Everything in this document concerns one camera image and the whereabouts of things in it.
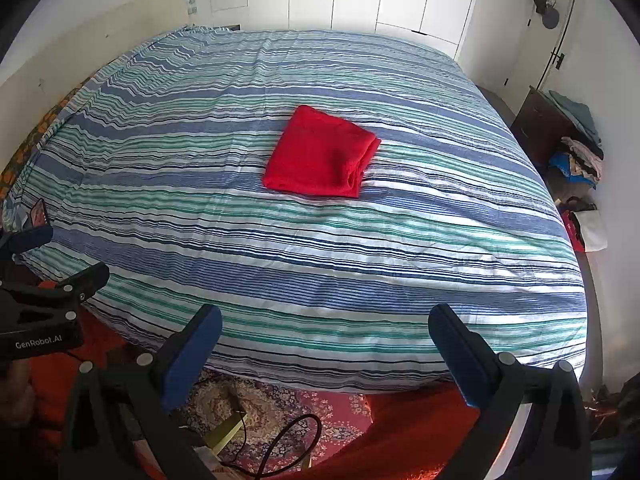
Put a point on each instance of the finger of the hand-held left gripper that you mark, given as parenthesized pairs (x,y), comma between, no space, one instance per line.
(85,280)
(30,240)

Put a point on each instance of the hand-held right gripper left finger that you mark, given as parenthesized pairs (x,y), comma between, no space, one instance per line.
(192,355)

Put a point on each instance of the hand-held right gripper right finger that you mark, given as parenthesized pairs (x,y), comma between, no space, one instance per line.
(462,355)

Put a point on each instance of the red sweater with white animal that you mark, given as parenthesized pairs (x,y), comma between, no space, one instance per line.
(315,155)

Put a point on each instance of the pile of mixed clothes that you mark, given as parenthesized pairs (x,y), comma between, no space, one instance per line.
(577,162)

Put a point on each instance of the person's left hand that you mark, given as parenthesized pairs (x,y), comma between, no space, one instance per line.
(17,390)

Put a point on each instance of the black phone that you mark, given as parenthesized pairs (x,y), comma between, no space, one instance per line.
(39,213)

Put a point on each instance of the orange floral bed sheet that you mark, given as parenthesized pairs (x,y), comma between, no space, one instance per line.
(25,160)

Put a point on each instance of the yellow green stick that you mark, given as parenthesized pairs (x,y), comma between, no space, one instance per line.
(227,430)

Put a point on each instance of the orange fleece cloth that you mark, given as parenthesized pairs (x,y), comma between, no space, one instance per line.
(410,435)

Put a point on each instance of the red patterned rug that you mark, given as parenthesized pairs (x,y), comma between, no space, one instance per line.
(325,410)

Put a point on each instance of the red bag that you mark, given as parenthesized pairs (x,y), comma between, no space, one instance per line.
(572,232)

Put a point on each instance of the white bag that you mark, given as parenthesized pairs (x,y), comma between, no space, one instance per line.
(594,230)

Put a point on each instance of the striped blue green bed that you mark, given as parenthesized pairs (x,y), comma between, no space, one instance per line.
(200,135)

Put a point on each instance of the dark bag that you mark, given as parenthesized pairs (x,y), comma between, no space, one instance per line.
(580,204)

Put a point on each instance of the beige headboard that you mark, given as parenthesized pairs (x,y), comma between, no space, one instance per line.
(100,35)

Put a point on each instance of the dark brown nightstand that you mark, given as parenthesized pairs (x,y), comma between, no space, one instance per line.
(537,120)

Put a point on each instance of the teal folded cloth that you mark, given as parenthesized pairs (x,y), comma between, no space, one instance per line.
(577,112)

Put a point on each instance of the white door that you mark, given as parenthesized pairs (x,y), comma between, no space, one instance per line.
(525,60)

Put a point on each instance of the grey hanging hat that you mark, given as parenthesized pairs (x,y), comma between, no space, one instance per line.
(547,12)

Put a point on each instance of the wall light switch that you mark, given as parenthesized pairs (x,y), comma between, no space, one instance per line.
(192,6)

